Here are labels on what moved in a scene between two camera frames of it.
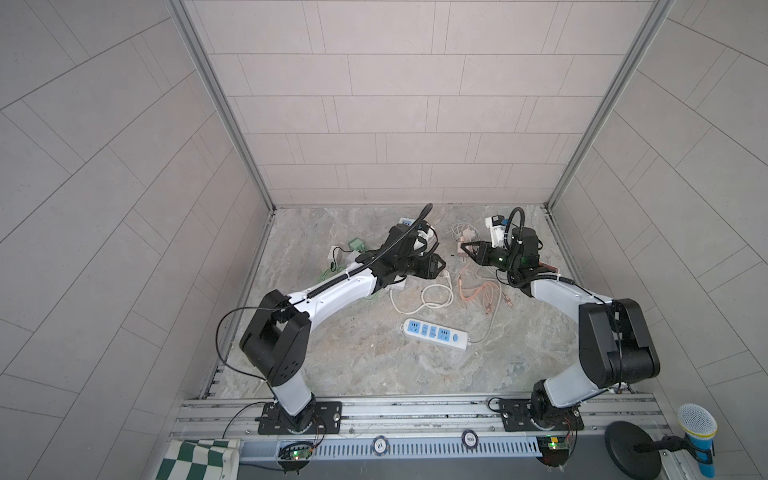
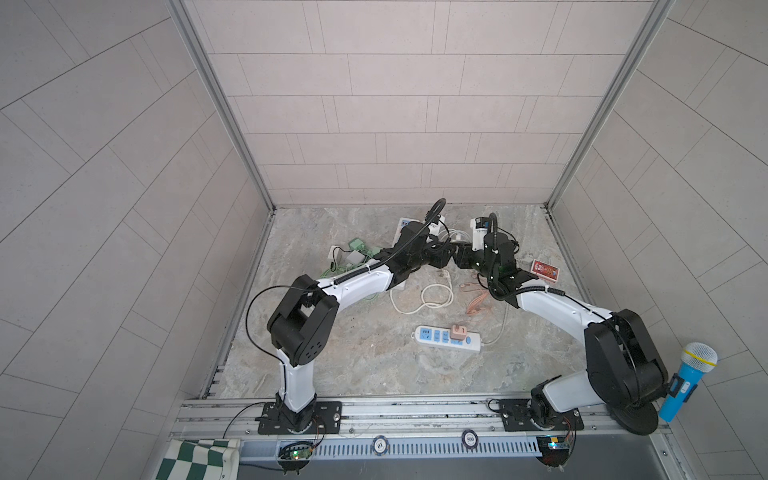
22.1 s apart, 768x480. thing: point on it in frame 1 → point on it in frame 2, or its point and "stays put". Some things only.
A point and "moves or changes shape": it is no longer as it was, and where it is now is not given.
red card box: (549, 267) stays put
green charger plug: (356, 244) stays put
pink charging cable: (485, 296) → (473, 307)
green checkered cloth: (200, 459) stays put
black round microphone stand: (640, 456) → (640, 418)
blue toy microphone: (700, 429) → (696, 360)
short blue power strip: (435, 333) moves or changes shape
